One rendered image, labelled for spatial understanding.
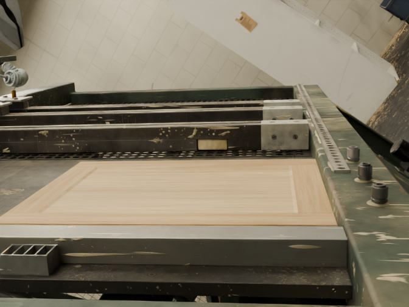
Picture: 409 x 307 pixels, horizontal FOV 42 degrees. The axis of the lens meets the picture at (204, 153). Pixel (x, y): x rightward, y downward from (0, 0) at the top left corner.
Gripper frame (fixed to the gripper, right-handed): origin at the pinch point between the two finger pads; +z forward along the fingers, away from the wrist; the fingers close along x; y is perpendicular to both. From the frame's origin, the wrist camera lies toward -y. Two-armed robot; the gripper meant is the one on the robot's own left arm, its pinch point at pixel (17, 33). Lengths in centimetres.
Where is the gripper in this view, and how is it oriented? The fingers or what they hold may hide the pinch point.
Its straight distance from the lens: 59.7
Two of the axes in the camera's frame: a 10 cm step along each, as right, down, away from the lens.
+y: -8.3, 4.0, 3.9
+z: 5.0, 8.3, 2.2
